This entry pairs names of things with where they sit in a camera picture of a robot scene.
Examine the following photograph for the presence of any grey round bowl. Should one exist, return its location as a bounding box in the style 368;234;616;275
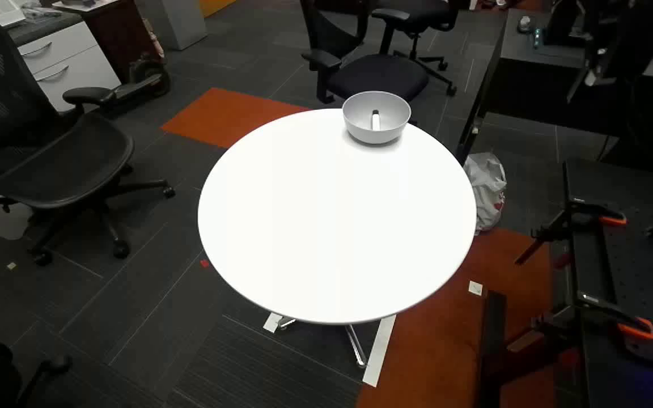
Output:
341;90;412;145

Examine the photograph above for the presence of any white table base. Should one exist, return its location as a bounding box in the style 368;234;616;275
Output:
262;313;396;388

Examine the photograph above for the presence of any black padded office chair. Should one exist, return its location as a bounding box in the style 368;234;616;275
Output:
298;0;462;102

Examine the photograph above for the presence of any white plastic bag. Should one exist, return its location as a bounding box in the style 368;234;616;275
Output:
464;151;508;234

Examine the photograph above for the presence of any black electric scooter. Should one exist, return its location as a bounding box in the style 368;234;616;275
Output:
103;54;170;111

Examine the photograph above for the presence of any upper orange black clamp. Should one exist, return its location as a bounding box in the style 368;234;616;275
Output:
514;198;628;266

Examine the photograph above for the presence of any orange black clamp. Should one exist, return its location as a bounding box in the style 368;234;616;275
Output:
514;198;628;266
535;290;653;343

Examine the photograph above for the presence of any black side desk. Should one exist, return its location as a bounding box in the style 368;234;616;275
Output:
455;12;653;159

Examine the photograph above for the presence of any lower orange black clamp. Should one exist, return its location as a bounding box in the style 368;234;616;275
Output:
535;290;653;343

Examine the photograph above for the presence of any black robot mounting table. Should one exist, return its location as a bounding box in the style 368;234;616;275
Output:
564;160;653;408

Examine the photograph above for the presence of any white drawer cabinet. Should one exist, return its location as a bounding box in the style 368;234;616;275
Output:
10;23;119;111

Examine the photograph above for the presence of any black mesh office chair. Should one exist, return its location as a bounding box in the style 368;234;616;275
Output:
0;24;175;266

